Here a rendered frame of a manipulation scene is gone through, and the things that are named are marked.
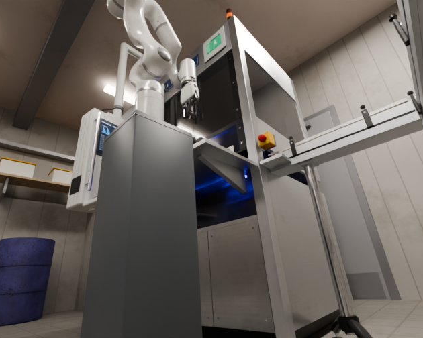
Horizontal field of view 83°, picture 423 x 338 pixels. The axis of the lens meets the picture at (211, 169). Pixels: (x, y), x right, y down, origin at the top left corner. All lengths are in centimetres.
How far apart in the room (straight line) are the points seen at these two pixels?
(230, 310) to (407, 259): 197
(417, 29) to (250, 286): 111
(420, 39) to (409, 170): 225
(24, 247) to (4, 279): 36
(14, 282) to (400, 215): 415
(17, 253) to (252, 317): 303
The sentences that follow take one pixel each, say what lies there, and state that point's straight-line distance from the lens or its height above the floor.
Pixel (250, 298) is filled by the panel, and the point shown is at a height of 22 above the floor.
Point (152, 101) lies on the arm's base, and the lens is 102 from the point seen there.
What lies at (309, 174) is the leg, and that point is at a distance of 134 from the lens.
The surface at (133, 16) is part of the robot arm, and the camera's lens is 132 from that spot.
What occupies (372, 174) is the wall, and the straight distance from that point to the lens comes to 306.
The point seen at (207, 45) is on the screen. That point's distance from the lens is 214.
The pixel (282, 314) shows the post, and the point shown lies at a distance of 123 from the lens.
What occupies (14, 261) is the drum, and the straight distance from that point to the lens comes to 376.
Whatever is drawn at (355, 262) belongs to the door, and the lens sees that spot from 298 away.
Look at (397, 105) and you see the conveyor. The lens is 135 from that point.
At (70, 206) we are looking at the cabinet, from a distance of 182.
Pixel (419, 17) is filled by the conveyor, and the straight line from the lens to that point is 81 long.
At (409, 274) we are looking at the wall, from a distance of 295.
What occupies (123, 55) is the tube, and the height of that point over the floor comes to 233.
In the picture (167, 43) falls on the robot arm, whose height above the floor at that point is 145.
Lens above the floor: 34
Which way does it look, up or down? 24 degrees up
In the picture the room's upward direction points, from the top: 5 degrees counter-clockwise
